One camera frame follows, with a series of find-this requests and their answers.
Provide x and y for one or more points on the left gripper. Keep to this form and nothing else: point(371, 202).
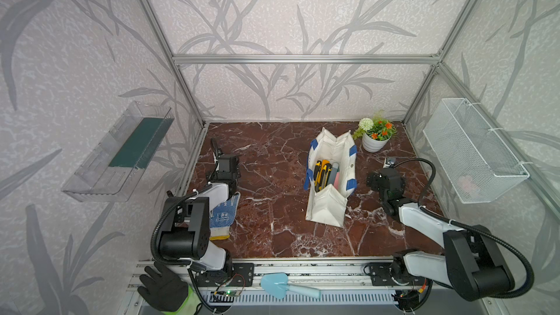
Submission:
point(236, 170)

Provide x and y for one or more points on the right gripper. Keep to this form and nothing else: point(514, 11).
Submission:
point(374, 182)

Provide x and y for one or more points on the grey art knife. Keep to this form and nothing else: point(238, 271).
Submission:
point(334, 170)

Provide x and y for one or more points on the white Doraemon tote pouch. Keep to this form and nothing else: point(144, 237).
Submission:
point(328, 206)

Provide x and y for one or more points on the orange art knife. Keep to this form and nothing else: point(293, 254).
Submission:
point(324, 175)

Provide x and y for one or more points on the black yellow art knife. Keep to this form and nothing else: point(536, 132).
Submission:
point(317, 174)

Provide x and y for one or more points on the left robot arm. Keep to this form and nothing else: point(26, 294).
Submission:
point(183, 234)

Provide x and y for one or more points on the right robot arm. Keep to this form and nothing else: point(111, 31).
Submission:
point(475, 263)

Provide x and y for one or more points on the white power adapter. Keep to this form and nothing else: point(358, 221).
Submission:
point(389, 162)

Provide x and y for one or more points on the blue dotted work glove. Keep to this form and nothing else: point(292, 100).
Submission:
point(222, 217)

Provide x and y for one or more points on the potted artificial flower plant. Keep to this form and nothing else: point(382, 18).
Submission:
point(374, 132)

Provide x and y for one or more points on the light blue trowel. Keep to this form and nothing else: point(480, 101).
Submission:
point(278, 286)

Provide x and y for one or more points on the black and green glove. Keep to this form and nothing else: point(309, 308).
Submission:
point(164, 291)

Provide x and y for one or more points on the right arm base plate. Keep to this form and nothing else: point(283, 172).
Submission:
point(379, 274)

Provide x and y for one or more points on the white wire mesh basket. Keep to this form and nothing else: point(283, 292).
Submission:
point(479, 164)

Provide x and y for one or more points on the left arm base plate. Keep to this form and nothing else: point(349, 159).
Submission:
point(237, 275)

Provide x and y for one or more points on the clear plastic wall bin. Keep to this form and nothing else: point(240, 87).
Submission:
point(116, 165)

